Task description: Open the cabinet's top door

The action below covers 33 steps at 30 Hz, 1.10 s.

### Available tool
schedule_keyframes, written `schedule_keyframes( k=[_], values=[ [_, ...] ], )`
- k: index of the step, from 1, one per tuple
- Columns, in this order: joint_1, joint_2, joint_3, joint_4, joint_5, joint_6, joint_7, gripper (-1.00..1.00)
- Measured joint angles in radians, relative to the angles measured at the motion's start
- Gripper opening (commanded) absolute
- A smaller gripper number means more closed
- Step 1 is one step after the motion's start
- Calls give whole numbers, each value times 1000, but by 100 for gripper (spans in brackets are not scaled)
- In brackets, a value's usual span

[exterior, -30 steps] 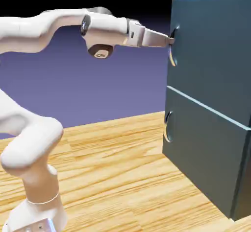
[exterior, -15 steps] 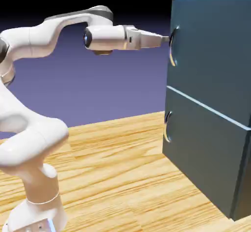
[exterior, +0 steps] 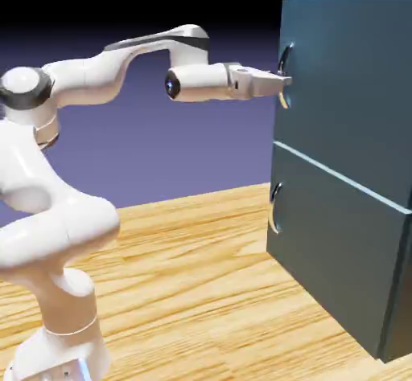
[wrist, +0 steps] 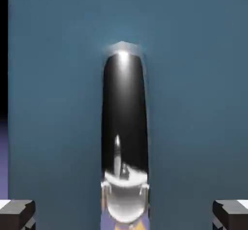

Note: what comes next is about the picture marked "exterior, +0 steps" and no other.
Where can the teal blue cabinet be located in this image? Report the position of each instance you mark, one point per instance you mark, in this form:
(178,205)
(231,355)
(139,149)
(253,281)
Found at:
(370,194)

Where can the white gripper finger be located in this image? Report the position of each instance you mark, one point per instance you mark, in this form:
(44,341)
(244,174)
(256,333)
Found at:
(287,80)

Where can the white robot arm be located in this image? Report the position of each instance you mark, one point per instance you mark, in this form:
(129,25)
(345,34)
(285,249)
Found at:
(80,78)

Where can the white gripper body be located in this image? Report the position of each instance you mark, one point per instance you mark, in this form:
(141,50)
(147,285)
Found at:
(262,83)

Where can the teal cabinet door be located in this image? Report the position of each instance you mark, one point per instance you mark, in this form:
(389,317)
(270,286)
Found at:
(341,91)
(334,246)

